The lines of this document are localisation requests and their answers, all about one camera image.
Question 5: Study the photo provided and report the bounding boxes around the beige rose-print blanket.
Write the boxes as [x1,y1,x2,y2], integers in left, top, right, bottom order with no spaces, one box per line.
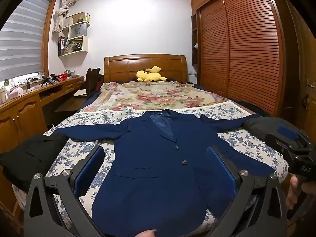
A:
[80,81,231,113]

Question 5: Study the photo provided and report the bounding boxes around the black folded garment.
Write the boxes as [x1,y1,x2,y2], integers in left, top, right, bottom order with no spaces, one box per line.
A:
[0,133,68,193]

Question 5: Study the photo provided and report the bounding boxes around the white wall shelf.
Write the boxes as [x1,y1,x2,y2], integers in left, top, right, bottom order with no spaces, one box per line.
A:
[58,12,91,57]

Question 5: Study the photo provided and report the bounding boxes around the dark desk chair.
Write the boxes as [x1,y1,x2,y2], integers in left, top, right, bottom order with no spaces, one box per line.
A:
[74,67,102,98]

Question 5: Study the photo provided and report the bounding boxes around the wooden desk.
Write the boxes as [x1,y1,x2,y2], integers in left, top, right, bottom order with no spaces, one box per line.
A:
[0,76,86,228]

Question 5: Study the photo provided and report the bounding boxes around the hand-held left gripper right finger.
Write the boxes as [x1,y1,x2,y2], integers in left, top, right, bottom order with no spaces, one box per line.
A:
[206,145,288,237]

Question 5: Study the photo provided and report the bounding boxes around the person's left hand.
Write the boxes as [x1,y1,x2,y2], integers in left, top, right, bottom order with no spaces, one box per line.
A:
[137,229,158,237]

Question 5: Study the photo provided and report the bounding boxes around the person's right hand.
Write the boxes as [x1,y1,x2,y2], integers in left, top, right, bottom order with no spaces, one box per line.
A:
[286,175,316,211]

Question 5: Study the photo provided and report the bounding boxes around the pink box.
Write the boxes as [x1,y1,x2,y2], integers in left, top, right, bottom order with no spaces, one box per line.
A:
[9,87,24,97]

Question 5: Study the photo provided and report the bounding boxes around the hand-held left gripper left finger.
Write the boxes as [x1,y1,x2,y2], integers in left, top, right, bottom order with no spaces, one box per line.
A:
[23,145,109,237]

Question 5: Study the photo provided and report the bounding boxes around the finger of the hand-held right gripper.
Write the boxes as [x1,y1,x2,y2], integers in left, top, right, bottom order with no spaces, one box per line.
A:
[265,133,297,157]
[276,125,309,145]

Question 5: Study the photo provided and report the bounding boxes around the wooden window frame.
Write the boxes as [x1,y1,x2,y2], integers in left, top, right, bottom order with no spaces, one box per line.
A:
[32,0,58,77]

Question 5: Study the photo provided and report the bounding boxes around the wooden door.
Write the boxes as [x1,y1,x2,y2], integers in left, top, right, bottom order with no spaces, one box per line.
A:
[270,0,316,139]

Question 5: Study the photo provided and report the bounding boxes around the navy blue suit jacket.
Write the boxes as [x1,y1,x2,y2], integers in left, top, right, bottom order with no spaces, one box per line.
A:
[55,109,277,236]

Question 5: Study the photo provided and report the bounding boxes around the tied beige curtain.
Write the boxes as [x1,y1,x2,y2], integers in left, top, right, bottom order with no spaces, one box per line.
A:
[52,0,76,33]

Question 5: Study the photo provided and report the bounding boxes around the yellow plush toy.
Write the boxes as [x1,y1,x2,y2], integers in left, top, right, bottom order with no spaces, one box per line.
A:
[136,66,167,82]

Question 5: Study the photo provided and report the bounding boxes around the dark grey folded garment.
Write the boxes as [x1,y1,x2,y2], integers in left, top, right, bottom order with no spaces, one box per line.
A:
[243,117,300,141]

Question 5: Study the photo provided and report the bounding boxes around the wooden bed headboard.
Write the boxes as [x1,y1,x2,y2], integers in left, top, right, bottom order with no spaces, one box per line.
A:
[104,54,187,83]

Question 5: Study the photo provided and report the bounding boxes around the black tripod gadget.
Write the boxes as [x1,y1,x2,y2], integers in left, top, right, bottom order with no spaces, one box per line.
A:
[40,73,59,87]

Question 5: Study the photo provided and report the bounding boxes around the white paper bag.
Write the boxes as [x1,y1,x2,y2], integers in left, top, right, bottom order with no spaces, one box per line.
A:
[70,22,88,39]

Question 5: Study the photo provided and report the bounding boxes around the grey window blind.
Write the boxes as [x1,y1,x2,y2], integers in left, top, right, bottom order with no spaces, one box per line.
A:
[0,0,53,82]

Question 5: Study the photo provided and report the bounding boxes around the blue floral bed sheet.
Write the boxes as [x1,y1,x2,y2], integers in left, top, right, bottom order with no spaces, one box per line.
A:
[12,100,289,237]

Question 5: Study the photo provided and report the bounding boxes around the wooden louvred wardrobe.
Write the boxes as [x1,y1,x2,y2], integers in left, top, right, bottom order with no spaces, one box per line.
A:
[190,0,288,118]

